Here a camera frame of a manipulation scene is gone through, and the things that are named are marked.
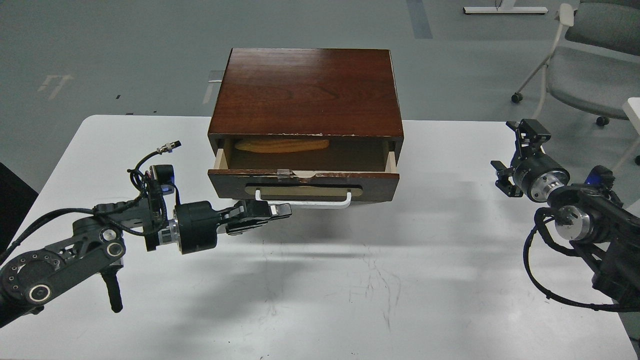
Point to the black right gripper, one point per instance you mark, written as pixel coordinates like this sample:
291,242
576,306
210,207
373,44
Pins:
534,173

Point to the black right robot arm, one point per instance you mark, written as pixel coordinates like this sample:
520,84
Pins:
585,220

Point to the yellow corn cob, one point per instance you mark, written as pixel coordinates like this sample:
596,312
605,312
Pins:
280,145

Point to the white furniture corner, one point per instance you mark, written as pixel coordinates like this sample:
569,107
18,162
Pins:
631,108

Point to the dark wooden cabinet box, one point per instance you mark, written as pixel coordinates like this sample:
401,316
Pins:
328,93

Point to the wooden drawer with white handle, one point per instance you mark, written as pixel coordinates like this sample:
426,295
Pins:
365,169

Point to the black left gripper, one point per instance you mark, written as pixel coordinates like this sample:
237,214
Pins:
195,225

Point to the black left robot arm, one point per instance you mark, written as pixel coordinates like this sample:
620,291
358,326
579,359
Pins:
32,279

